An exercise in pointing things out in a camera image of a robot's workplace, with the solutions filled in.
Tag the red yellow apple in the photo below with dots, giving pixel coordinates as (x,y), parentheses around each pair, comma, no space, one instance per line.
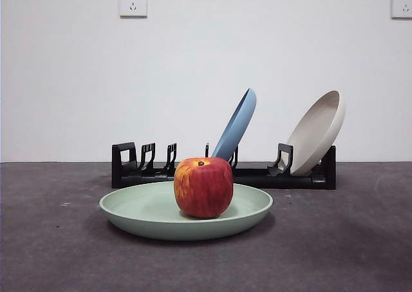
(205,189)

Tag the green plate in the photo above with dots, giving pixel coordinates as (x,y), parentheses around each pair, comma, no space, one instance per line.
(145,221)

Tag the blue plate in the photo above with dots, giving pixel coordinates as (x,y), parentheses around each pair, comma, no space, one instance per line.
(237,124)

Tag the black plate rack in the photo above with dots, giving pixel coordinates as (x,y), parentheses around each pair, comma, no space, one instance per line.
(289,182)

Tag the beige plate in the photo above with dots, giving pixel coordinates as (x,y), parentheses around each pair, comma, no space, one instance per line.
(315,137)

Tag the white wall socket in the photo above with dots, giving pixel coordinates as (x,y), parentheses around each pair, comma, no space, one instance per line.
(133,2)
(402,4)

